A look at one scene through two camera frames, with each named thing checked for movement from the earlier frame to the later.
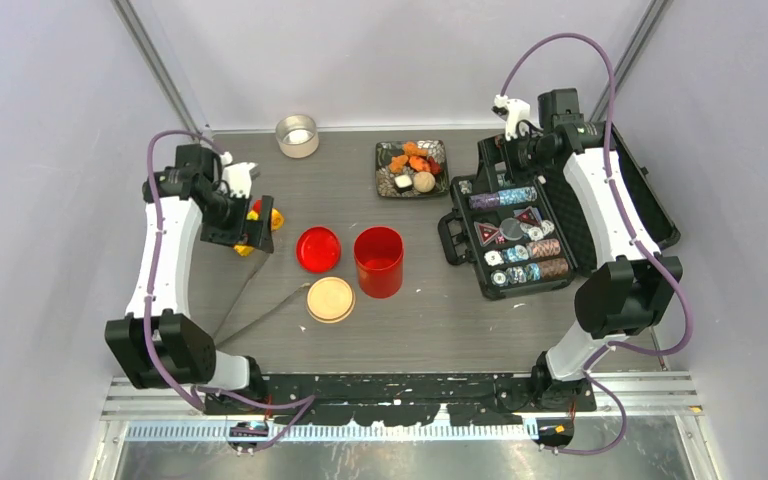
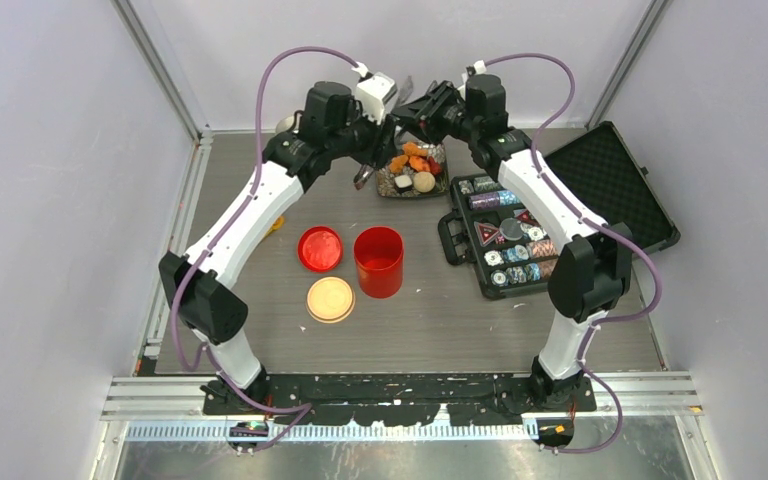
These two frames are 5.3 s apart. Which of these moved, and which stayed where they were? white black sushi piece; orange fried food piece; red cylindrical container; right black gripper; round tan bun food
Moved: right black gripper
Stayed: white black sushi piece; red cylindrical container; orange fried food piece; round tan bun food
